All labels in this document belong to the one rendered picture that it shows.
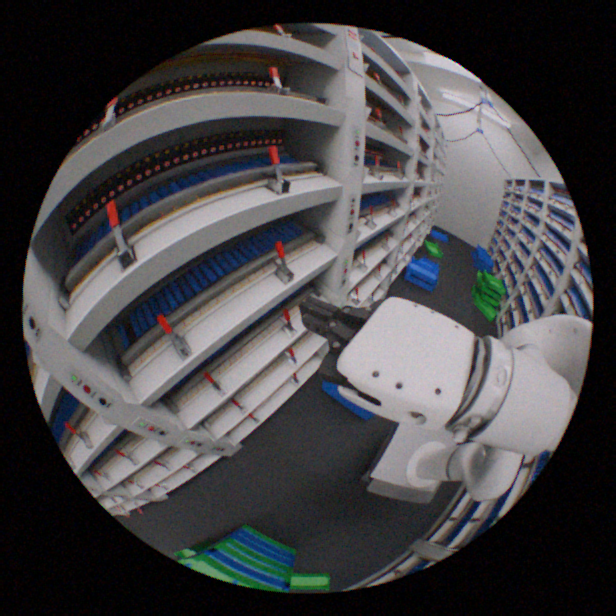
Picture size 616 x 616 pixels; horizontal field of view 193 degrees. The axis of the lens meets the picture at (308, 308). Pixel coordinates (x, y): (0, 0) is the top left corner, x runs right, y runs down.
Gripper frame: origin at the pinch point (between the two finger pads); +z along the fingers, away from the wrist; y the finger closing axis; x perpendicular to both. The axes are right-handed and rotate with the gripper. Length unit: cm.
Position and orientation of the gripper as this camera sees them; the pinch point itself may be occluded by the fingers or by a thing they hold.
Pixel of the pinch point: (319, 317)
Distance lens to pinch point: 20.2
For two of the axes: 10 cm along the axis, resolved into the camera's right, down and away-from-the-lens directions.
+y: 6.6, -5.4, 5.2
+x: -1.5, -7.8, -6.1
